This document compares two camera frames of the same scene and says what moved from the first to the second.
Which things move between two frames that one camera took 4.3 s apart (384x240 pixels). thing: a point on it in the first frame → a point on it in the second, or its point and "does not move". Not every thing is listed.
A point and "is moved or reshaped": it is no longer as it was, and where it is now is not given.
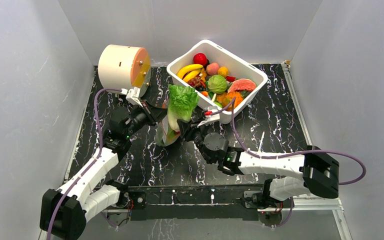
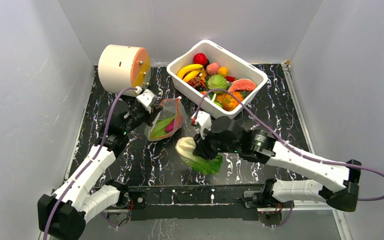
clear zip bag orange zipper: [162, 137] is moved or reshaped
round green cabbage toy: [217, 84] does not move
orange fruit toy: [223, 71] does not move
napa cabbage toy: [182, 102] → [186, 147]
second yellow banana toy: [188, 76] does not move
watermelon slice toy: [242, 84] does not move
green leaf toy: [166, 138] → [159, 128]
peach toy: [212, 68] does not move
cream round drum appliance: [121, 67] does not move
